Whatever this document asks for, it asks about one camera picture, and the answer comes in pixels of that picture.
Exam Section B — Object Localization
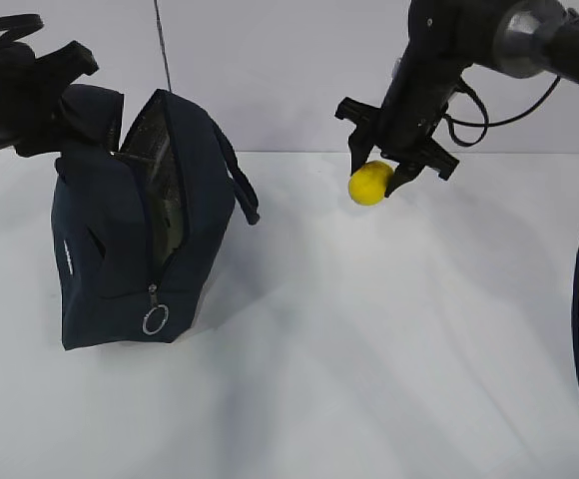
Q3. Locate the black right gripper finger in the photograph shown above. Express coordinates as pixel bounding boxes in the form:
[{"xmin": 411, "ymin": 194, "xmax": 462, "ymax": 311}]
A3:
[
  {"xmin": 347, "ymin": 127, "xmax": 374, "ymax": 175},
  {"xmin": 384, "ymin": 162, "xmax": 424, "ymax": 198}
]

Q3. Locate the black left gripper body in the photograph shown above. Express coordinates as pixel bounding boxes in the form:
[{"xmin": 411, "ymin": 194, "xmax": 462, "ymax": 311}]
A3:
[{"xmin": 0, "ymin": 41, "xmax": 99, "ymax": 150}]

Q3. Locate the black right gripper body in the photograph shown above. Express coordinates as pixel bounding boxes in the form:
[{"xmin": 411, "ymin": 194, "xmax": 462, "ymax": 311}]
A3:
[{"xmin": 334, "ymin": 9, "xmax": 459, "ymax": 180}]

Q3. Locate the yellow lemon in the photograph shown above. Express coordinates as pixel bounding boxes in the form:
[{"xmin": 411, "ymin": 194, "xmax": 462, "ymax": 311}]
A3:
[{"xmin": 347, "ymin": 161, "xmax": 394, "ymax": 207}]

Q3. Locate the dark navy lunch bag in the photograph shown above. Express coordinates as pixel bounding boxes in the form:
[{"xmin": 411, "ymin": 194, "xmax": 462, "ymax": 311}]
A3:
[{"xmin": 51, "ymin": 84, "xmax": 260, "ymax": 350}]

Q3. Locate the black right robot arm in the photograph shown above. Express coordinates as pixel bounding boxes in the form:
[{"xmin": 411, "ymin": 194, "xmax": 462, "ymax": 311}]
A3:
[{"xmin": 335, "ymin": 1, "xmax": 579, "ymax": 194}]

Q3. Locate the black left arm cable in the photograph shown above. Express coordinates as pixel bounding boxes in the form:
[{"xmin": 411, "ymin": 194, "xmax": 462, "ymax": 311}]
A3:
[{"xmin": 0, "ymin": 13, "xmax": 46, "ymax": 46}]

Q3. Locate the silver zipper pull ring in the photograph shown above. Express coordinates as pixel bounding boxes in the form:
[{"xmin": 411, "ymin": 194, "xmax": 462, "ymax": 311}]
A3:
[{"xmin": 141, "ymin": 282, "xmax": 170, "ymax": 336}]

